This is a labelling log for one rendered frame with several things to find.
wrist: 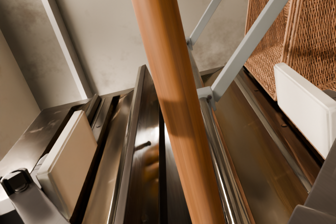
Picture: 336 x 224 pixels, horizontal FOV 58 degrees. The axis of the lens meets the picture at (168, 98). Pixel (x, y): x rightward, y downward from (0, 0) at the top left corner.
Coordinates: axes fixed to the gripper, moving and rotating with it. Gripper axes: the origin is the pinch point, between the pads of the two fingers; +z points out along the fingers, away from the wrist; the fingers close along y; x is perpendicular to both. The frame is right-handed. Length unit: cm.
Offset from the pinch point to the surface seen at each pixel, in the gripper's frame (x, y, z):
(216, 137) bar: -16.3, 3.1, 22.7
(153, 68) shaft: 2.6, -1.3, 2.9
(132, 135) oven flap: -38, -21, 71
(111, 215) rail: -39, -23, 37
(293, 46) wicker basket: -27, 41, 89
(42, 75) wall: -73, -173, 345
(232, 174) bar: -16.6, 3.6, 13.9
